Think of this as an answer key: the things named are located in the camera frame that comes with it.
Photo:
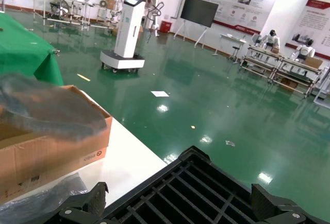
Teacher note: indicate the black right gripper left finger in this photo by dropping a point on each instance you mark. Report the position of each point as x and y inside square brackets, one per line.
[87, 208]

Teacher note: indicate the grey antistatic bag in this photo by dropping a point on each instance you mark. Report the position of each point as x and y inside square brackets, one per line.
[38, 206]
[51, 110]

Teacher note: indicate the crumpled clear scrap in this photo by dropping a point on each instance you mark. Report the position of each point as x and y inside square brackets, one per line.
[230, 143]

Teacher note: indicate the white floor equipment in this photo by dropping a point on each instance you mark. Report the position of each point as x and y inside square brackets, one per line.
[323, 97]

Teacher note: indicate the yellow floor scrap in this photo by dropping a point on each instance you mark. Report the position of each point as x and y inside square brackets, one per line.
[84, 77]

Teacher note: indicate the narrow red white info board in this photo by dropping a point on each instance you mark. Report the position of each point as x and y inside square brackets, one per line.
[317, 20]

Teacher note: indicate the pipe frame workbench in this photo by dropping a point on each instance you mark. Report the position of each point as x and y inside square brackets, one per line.
[265, 52]
[296, 65]

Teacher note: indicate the wide red white info board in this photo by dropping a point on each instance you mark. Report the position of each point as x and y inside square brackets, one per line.
[245, 2]

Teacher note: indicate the white humanoid robot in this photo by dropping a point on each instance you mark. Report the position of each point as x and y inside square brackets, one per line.
[272, 40]
[305, 50]

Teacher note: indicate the red bin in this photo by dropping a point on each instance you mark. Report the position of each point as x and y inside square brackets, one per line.
[165, 26]

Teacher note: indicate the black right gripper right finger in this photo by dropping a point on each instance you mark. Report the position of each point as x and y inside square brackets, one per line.
[273, 208]

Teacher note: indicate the green cloth covered table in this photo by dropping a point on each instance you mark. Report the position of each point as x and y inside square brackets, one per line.
[20, 51]

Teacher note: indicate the white pipe frame table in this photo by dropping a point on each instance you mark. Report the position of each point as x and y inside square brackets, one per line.
[64, 0]

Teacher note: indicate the black slotted container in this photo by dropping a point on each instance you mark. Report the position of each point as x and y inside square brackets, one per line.
[185, 161]

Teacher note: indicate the white mobile kiosk robot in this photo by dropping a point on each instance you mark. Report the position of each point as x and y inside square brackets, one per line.
[129, 28]

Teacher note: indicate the black stool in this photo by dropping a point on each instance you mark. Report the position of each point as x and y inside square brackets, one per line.
[236, 49]

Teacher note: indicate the small white table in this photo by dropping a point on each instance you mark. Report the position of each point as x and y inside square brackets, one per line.
[232, 37]

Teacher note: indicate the small brown cardboard box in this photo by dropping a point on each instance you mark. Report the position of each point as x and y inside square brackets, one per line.
[111, 3]

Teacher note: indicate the black display on stand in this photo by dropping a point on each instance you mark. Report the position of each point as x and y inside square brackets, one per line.
[198, 11]

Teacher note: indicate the cardboard box on workbench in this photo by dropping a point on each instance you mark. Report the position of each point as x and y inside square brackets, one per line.
[314, 63]

